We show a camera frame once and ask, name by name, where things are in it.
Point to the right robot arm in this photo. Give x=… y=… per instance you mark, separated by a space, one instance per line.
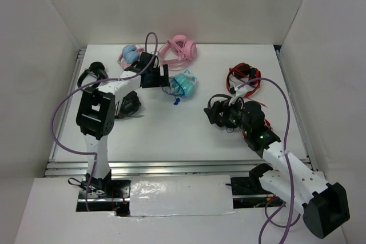
x=322 y=205

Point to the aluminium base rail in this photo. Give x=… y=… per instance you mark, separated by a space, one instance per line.
x=79 y=168

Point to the red black headphones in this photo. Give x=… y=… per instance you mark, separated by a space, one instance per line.
x=240 y=74

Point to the white foam cover panel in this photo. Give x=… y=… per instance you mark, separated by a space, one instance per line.
x=187 y=195

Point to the pink over-ear headphones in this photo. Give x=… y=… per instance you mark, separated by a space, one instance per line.
x=178 y=52

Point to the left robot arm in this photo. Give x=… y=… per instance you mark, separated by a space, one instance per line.
x=99 y=106

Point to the teal cat ear headphones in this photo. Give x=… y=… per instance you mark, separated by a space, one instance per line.
x=186 y=75

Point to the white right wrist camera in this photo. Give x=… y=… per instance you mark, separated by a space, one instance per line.
x=239 y=92

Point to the black headset with mic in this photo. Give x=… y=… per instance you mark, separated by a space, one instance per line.
x=129 y=105

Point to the pink blue cat headphones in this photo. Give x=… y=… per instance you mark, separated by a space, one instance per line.
x=130 y=55

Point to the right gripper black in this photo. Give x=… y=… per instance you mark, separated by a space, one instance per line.
x=219 y=107

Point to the red white headphones under arm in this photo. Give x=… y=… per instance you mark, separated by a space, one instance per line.
x=268 y=124

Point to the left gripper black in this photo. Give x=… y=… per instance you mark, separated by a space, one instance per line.
x=161 y=80

